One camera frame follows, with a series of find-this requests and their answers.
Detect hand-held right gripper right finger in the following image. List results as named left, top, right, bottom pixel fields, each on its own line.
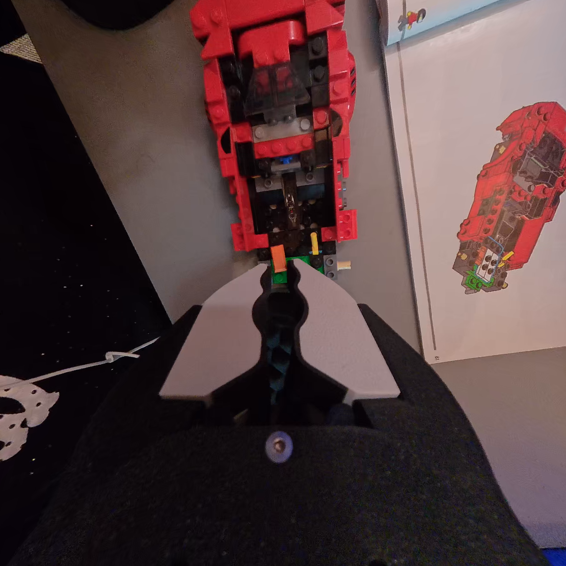
left=288, top=259, right=402, bottom=405

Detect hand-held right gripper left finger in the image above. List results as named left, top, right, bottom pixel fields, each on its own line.
left=158, top=264, right=272, bottom=404

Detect red lego car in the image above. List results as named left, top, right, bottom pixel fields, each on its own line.
left=189, top=0, right=360, bottom=286

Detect lego instruction booklet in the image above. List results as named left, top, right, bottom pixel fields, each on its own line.
left=375, top=0, right=566, bottom=364

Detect white perforated object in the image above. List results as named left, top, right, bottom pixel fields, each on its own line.
left=0, top=375, right=60, bottom=461

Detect white cable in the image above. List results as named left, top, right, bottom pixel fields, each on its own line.
left=27, top=337, right=161, bottom=386

